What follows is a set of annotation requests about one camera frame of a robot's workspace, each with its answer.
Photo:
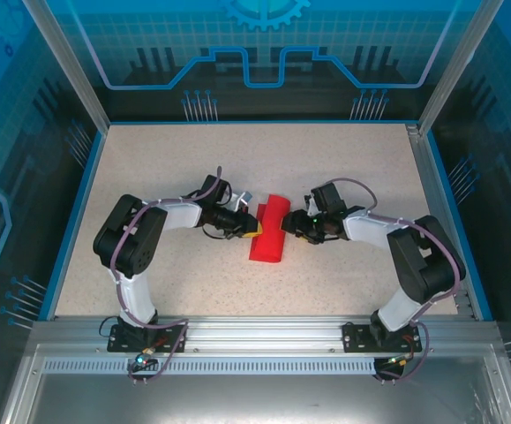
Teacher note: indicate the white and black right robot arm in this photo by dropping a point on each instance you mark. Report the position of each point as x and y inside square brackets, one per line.
[370, 227]

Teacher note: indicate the aluminium side rail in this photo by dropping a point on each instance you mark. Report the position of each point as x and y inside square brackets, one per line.
[436, 212]

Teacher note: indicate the red cloth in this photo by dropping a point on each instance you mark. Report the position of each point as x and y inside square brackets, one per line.
[270, 238]

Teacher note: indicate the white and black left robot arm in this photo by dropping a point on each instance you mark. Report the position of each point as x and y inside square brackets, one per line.
[180, 218]

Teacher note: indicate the brushed metal shelf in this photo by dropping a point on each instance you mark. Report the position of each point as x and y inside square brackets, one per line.
[237, 397]

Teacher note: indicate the aluminium frame post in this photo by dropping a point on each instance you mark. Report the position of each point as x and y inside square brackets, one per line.
[453, 70]
[67, 66]

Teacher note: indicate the aluminium front beam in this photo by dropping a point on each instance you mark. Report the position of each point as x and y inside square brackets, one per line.
[259, 335]

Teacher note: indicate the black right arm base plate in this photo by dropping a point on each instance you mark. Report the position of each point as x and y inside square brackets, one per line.
[354, 340]

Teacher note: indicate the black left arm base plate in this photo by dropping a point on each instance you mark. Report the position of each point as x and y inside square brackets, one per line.
[116, 344]

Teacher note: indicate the blue table edge strip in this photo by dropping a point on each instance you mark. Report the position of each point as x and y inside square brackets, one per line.
[458, 221]
[72, 229]

